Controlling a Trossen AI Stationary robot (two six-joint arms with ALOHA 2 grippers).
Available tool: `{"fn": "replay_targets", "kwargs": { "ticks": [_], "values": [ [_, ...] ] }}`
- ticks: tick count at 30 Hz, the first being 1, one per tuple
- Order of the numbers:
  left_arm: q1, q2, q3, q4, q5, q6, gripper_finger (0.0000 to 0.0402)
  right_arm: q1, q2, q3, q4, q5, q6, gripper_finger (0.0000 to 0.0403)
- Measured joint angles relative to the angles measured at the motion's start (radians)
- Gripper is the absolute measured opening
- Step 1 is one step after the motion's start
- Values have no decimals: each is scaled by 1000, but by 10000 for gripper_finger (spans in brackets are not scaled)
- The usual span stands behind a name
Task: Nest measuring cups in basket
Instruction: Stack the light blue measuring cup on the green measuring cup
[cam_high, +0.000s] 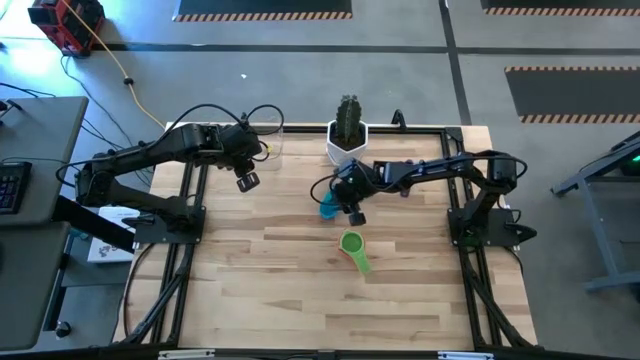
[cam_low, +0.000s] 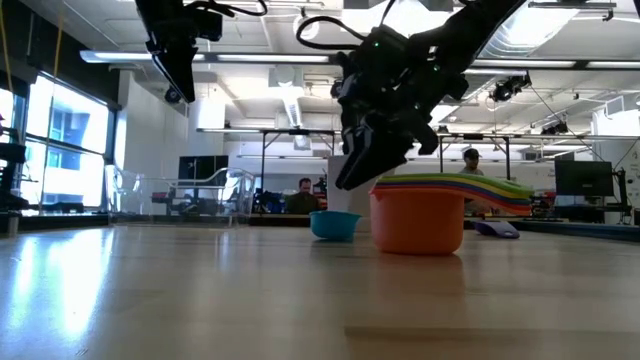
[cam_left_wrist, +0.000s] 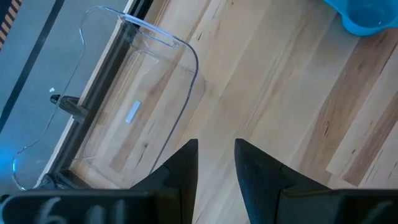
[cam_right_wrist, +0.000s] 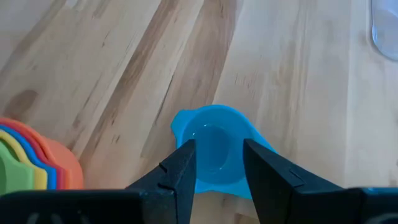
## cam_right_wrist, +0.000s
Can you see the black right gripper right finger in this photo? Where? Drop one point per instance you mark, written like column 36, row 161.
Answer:
column 273, row 186

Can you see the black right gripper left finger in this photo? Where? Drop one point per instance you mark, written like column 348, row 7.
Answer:
column 174, row 180

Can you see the light blue measuring cup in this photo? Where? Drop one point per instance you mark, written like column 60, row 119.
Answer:
column 214, row 124

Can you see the orange measuring cup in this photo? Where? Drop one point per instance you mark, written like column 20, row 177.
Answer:
column 73, row 168

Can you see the red measuring cup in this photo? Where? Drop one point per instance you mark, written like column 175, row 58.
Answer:
column 61, row 182

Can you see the dark blue measuring cup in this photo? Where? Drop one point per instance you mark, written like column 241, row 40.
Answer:
column 52, row 180

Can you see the yellow measuring cup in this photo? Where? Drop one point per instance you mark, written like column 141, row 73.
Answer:
column 40, row 180

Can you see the green measuring cup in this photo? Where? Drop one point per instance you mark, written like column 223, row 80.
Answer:
column 15, row 174

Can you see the clear plastic basket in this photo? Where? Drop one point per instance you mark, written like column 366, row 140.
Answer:
column 387, row 31

